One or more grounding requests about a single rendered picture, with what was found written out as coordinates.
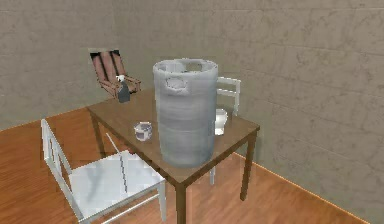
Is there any white wooden chair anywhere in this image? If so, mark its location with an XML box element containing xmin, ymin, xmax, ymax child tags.
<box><xmin>40</xmin><ymin>118</ymin><xmax>168</xmax><ymax>224</ymax></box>
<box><xmin>209</xmin><ymin>76</ymin><xmax>242</xmax><ymax>186</ymax></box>

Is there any grey metal keg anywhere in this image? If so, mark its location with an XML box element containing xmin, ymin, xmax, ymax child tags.
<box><xmin>152</xmin><ymin>58</ymin><xmax>219</xmax><ymax>169</ymax></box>

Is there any small white and purple cup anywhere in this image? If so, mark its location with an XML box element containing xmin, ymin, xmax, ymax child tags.
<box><xmin>133</xmin><ymin>121</ymin><xmax>154</xmax><ymax>143</ymax></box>

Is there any grey bottle with white cap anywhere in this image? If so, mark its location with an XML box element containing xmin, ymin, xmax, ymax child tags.
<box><xmin>115</xmin><ymin>75</ymin><xmax>132</xmax><ymax>104</ymax></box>

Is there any brown wooden table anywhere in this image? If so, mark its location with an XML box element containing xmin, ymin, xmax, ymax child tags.
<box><xmin>86</xmin><ymin>87</ymin><xmax>261</xmax><ymax>224</ymax></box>

